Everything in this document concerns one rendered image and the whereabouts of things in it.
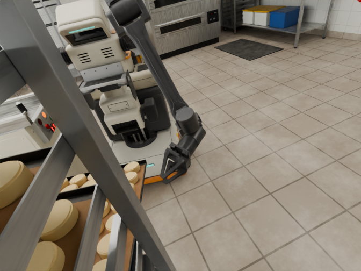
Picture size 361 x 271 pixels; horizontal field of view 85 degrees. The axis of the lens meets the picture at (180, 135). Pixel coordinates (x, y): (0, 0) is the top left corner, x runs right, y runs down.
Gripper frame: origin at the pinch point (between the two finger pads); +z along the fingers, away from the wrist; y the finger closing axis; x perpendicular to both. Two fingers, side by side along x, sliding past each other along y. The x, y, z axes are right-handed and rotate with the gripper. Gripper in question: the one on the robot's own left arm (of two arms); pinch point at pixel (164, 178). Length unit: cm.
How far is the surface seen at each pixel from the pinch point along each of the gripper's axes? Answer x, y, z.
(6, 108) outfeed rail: 114, 28, 9
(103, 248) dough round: -2.0, -13.0, 20.2
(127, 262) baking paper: -7.4, -13.0, 19.4
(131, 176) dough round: 9.1, 0.4, 4.8
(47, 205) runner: -4.9, -38.8, 15.0
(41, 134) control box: 80, 29, 9
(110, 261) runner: -7.1, -20.8, 19.2
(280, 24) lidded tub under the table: 38, 164, -377
